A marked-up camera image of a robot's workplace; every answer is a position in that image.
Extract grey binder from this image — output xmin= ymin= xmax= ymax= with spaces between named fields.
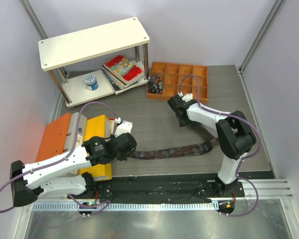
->
xmin=63 ymin=113 xmax=87 ymax=152

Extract brown blue-flowered tie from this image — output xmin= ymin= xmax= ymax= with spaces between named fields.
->
xmin=129 ymin=121 xmax=219 ymax=160

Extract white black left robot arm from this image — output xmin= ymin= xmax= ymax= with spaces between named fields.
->
xmin=10 ymin=133 xmax=137 ymax=207

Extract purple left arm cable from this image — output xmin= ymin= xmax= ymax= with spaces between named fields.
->
xmin=0 ymin=102 xmax=122 ymax=216

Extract white slotted cable duct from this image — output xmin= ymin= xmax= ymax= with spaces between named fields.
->
xmin=32 ymin=201 xmax=219 ymax=212

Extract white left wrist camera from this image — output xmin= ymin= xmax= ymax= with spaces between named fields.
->
xmin=114 ymin=120 xmax=133 ymax=137

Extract aluminium extrusion rail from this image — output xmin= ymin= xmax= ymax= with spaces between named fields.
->
xmin=241 ymin=179 xmax=293 ymax=200

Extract lower stacked books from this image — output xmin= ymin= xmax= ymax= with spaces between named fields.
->
xmin=101 ymin=69 xmax=147 ymax=95

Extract orange binder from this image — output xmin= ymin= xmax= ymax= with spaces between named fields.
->
xmin=35 ymin=113 xmax=71 ymax=162

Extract orange compartment tray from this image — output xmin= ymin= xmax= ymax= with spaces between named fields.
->
xmin=147 ymin=62 xmax=209 ymax=104

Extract yellow binder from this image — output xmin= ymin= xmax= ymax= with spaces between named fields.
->
xmin=78 ymin=115 xmax=112 ymax=181

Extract blue white jar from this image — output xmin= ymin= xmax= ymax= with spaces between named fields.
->
xmin=84 ymin=74 xmax=99 ymax=91

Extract red patterned book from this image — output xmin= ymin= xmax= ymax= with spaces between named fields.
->
xmin=102 ymin=55 xmax=144 ymax=88

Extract white two-tier shelf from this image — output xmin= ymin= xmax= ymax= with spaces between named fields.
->
xmin=38 ymin=16 xmax=150 ymax=107

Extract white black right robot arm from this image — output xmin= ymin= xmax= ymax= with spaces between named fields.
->
xmin=167 ymin=94 xmax=257 ymax=197

